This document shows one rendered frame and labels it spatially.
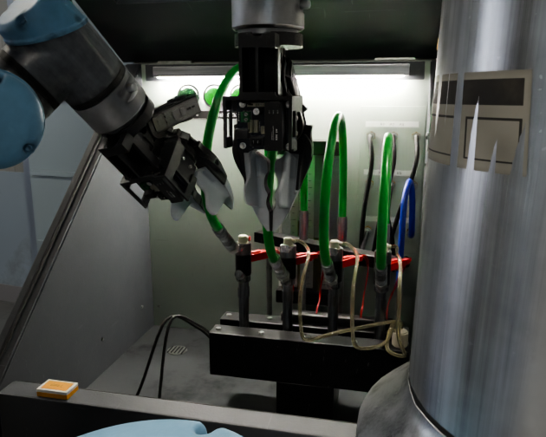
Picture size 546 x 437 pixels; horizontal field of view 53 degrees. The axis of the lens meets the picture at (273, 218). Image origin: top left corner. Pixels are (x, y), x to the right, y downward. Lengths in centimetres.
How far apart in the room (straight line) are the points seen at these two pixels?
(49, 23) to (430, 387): 51
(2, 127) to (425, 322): 36
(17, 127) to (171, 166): 26
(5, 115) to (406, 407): 36
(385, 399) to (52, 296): 88
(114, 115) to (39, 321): 47
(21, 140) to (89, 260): 68
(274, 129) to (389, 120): 64
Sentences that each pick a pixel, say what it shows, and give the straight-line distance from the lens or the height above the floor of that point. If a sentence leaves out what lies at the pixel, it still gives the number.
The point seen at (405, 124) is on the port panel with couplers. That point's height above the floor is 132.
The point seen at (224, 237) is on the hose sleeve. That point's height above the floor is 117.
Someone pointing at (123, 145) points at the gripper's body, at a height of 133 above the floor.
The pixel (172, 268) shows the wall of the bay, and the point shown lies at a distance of 135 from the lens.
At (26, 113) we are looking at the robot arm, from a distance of 46.
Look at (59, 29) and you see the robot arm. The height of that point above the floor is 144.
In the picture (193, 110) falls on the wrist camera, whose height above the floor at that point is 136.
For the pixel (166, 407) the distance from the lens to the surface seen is 84.
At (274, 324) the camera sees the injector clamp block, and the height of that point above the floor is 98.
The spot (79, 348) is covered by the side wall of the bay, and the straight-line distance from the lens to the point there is 113.
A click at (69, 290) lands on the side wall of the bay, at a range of 107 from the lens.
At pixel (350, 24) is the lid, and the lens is 112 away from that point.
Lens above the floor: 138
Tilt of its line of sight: 13 degrees down
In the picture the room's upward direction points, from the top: straight up
